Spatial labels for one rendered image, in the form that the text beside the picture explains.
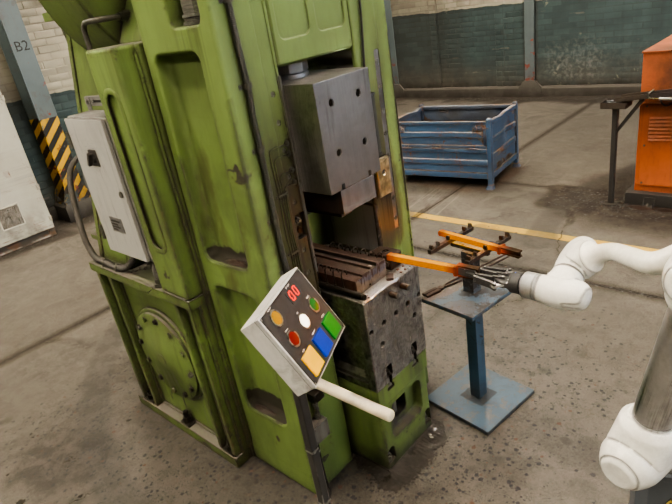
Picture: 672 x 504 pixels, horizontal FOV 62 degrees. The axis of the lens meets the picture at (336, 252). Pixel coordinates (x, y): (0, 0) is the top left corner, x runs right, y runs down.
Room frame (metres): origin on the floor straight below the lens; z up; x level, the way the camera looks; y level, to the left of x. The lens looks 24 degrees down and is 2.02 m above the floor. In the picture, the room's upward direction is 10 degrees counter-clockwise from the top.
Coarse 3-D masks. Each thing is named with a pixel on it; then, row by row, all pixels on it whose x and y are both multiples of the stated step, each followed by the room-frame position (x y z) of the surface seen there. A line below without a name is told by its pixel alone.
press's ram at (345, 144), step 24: (312, 72) 2.26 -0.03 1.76; (336, 72) 2.13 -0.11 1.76; (360, 72) 2.11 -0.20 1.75; (288, 96) 2.03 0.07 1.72; (312, 96) 1.94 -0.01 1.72; (336, 96) 2.01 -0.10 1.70; (360, 96) 2.10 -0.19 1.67; (312, 120) 1.96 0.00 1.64; (336, 120) 2.00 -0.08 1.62; (360, 120) 2.09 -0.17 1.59; (312, 144) 1.97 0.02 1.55; (336, 144) 1.98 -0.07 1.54; (360, 144) 2.07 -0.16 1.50; (312, 168) 1.99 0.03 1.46; (336, 168) 1.97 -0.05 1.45; (360, 168) 2.06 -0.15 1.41; (312, 192) 2.01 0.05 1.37; (336, 192) 1.96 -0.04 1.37
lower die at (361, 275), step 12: (336, 252) 2.24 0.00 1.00; (348, 252) 2.23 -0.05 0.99; (324, 264) 2.16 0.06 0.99; (336, 264) 2.14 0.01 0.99; (348, 264) 2.12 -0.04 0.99; (360, 264) 2.08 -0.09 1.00; (384, 264) 2.11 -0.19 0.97; (324, 276) 2.09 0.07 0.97; (336, 276) 2.05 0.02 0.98; (348, 276) 2.03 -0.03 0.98; (360, 276) 2.01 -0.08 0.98; (372, 276) 2.05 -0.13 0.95; (348, 288) 2.00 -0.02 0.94; (360, 288) 1.99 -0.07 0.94
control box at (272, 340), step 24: (288, 288) 1.62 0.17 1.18; (312, 288) 1.71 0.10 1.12; (264, 312) 1.47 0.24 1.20; (288, 312) 1.54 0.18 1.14; (312, 312) 1.62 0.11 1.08; (264, 336) 1.42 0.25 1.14; (288, 336) 1.46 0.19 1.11; (312, 336) 1.53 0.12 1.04; (288, 360) 1.40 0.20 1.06; (288, 384) 1.41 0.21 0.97; (312, 384) 1.38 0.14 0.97
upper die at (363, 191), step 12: (360, 180) 2.06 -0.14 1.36; (372, 180) 2.10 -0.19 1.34; (348, 192) 2.00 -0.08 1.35; (360, 192) 2.05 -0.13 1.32; (372, 192) 2.10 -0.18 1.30; (312, 204) 2.09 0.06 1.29; (324, 204) 2.04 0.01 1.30; (336, 204) 1.99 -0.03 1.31; (348, 204) 1.99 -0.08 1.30; (360, 204) 2.04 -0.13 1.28
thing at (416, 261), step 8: (392, 256) 1.97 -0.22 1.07; (400, 256) 1.95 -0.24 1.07; (408, 256) 1.94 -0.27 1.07; (416, 264) 1.89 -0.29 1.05; (424, 264) 1.86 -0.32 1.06; (432, 264) 1.84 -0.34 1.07; (440, 264) 1.82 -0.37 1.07; (448, 264) 1.81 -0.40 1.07; (464, 264) 1.76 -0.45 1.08; (456, 272) 1.76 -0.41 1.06
